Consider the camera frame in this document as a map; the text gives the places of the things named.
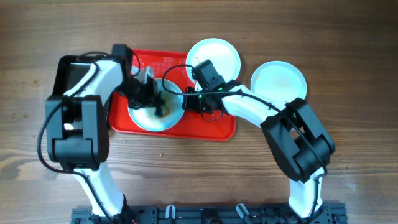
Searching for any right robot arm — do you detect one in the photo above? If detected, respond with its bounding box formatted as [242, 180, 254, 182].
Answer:
[182, 60, 335, 222]

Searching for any red plastic tray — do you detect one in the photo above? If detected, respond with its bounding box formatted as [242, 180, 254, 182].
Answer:
[108, 49, 237, 141]

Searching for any black metal tray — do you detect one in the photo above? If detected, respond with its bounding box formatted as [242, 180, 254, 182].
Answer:
[51, 55, 116, 131]

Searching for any right black cable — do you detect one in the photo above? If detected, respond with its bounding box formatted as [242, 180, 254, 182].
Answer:
[161, 63, 329, 220]

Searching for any white plate top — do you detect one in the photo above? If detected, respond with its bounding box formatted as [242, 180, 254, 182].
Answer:
[185, 38, 241, 92]

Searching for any black cable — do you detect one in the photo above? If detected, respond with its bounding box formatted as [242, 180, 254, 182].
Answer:
[36, 51, 141, 224]
[161, 63, 329, 220]

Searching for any white plate bottom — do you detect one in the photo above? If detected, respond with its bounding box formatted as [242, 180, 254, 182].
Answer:
[250, 61, 308, 102]

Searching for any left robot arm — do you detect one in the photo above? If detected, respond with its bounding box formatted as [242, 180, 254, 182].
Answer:
[37, 44, 165, 223]

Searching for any left black cable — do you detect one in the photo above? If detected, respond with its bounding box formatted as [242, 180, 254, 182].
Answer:
[36, 51, 141, 224]

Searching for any green yellow sponge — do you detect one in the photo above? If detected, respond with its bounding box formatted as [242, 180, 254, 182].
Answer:
[154, 96, 169, 118]

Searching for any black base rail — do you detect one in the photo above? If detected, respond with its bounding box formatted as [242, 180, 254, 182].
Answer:
[70, 202, 348, 224]

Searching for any white plate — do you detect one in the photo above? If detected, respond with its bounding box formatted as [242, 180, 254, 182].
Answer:
[128, 78, 184, 132]
[250, 61, 308, 102]
[185, 38, 241, 92]

